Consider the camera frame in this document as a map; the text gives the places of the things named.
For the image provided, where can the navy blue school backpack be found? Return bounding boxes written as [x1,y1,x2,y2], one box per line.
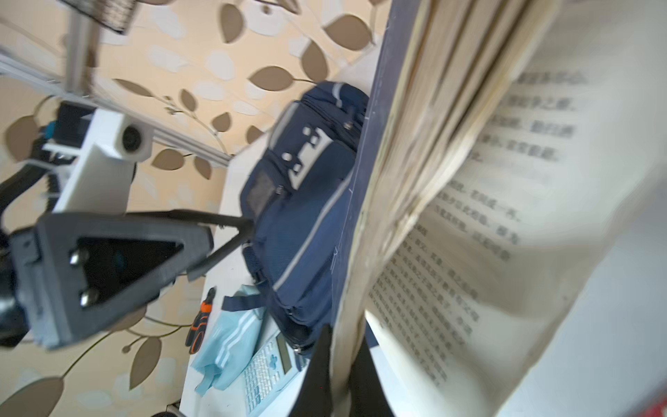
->
[222,81,368,355]

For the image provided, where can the light blue pencil case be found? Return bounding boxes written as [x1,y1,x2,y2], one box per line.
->
[190,285,266,396]

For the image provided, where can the red book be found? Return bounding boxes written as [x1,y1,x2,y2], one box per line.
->
[631,382,666,417]

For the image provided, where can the orange black pliers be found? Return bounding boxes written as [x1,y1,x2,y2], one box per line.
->
[185,287,216,354]

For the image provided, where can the black wire basket right wall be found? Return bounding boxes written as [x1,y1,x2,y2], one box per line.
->
[60,0,138,35]

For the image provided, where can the light blue calculator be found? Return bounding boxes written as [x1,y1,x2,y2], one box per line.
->
[242,332,308,416]

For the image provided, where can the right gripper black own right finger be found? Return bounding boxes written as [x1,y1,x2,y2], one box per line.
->
[349,340,394,417]

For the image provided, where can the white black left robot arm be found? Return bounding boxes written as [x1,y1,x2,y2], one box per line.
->
[1,159,255,350]

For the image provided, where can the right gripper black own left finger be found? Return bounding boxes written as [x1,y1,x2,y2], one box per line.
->
[288,325,333,417]

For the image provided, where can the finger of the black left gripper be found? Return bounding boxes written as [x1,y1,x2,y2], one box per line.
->
[9,210,254,350]

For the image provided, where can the blue cover book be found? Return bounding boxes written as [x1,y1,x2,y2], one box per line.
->
[329,1,666,416]

